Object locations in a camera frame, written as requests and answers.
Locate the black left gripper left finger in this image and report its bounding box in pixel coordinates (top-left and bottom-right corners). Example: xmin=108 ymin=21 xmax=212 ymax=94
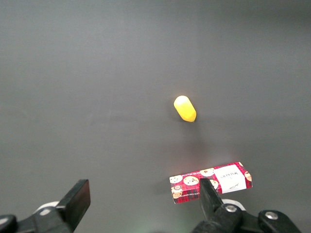
xmin=55 ymin=179 xmax=91 ymax=233

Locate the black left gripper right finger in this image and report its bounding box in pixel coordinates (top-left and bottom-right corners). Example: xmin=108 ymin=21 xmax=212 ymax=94
xmin=199 ymin=178 xmax=244 ymax=233

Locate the red tartan cookie box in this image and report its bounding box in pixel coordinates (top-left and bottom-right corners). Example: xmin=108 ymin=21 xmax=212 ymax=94
xmin=169 ymin=161 xmax=253 ymax=205

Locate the yellow lemon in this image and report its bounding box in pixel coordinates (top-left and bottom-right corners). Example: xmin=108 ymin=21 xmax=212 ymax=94
xmin=173 ymin=95 xmax=197 ymax=123

